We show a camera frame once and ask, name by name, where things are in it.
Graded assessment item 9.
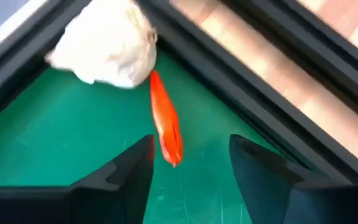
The green table mat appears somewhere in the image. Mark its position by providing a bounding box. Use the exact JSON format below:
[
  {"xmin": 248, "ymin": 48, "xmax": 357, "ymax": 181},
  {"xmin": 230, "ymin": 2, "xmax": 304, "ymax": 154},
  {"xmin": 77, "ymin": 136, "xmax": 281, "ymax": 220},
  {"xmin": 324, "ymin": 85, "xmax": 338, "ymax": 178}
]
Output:
[{"xmin": 0, "ymin": 49, "xmax": 291, "ymax": 224}]

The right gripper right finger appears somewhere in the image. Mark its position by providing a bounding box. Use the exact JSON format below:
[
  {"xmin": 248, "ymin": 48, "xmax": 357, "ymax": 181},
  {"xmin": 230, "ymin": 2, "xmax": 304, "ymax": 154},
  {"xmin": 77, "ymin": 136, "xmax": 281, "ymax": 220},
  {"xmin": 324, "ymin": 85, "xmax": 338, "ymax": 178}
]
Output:
[{"xmin": 228, "ymin": 134, "xmax": 306, "ymax": 224}]

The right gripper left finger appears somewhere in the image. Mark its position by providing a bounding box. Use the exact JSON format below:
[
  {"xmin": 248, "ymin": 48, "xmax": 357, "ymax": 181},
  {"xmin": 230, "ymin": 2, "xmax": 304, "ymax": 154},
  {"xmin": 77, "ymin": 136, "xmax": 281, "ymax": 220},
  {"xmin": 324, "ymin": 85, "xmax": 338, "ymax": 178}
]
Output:
[{"xmin": 70, "ymin": 134, "xmax": 156, "ymax": 224}]

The black aluminium table frame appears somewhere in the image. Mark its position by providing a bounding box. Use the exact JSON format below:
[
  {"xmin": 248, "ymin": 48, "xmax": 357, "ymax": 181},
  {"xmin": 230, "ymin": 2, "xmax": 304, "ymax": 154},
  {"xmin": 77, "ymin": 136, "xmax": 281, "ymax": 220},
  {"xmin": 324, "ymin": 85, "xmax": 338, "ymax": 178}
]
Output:
[{"xmin": 0, "ymin": 0, "xmax": 358, "ymax": 184}]

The large white garlic bulb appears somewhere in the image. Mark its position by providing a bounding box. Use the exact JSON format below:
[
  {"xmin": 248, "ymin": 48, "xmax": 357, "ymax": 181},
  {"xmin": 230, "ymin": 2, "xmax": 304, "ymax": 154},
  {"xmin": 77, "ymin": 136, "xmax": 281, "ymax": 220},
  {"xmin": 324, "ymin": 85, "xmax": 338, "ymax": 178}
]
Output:
[{"xmin": 44, "ymin": 0, "xmax": 158, "ymax": 90}]

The red chilli pepper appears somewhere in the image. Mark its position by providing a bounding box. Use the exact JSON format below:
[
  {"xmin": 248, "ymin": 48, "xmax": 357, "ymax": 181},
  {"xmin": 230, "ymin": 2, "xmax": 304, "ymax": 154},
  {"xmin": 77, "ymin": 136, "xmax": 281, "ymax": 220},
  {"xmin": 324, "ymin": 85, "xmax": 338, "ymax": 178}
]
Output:
[{"xmin": 149, "ymin": 69, "xmax": 185, "ymax": 169}]

